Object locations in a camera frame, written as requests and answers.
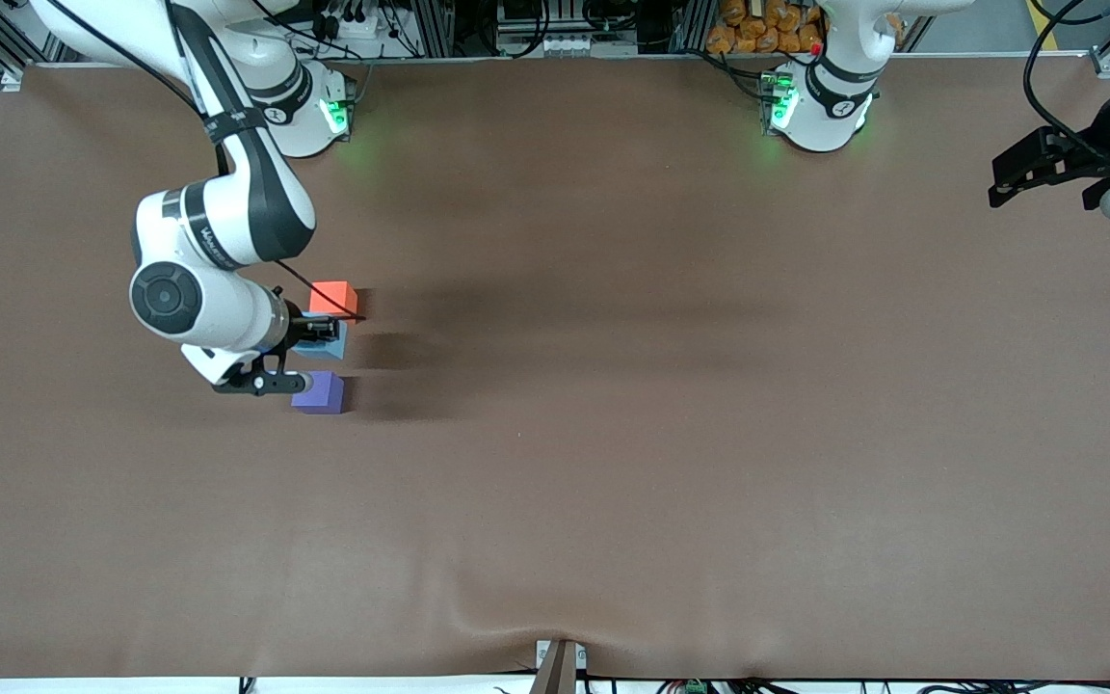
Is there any light blue foam block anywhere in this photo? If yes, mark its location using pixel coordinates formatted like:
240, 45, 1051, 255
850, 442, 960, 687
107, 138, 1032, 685
292, 313, 350, 362

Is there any bag of orange items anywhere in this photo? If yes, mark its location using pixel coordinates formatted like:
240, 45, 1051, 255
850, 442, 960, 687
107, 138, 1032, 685
706, 0, 826, 55

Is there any white terminal block row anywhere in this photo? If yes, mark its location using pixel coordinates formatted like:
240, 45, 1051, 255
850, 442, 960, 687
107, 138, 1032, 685
497, 33, 643, 59

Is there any brown table mat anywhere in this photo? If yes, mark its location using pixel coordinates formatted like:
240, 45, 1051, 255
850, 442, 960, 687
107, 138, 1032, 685
0, 56, 1110, 681

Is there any white power strip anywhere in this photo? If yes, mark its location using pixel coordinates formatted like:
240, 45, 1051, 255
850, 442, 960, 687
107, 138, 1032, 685
319, 8, 384, 41

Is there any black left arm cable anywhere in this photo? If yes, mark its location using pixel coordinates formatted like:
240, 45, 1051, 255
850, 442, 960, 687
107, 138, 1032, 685
1023, 0, 1110, 160

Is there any orange foam block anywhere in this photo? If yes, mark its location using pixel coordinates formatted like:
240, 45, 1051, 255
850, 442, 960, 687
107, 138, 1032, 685
309, 280, 359, 320

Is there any purple foam block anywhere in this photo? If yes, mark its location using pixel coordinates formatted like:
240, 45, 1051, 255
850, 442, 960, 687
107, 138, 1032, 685
291, 370, 346, 415

